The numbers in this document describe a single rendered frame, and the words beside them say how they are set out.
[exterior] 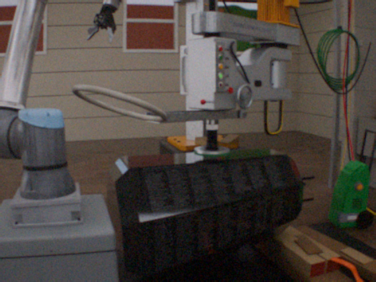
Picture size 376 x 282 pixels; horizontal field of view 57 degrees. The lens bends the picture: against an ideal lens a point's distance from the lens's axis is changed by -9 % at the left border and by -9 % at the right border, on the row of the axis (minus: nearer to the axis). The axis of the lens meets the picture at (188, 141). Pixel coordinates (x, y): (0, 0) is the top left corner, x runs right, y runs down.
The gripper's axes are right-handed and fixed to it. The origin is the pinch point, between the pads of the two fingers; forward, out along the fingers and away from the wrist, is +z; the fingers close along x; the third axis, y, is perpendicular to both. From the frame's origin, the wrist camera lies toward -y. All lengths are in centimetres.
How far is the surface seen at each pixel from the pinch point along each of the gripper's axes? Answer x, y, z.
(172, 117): 44, -24, 26
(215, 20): 50, -27, -35
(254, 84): 74, -68, -15
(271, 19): 73, -77, -68
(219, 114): 60, -53, 13
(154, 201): 45, -29, 70
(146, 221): 46, -21, 81
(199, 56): 44, -37, -15
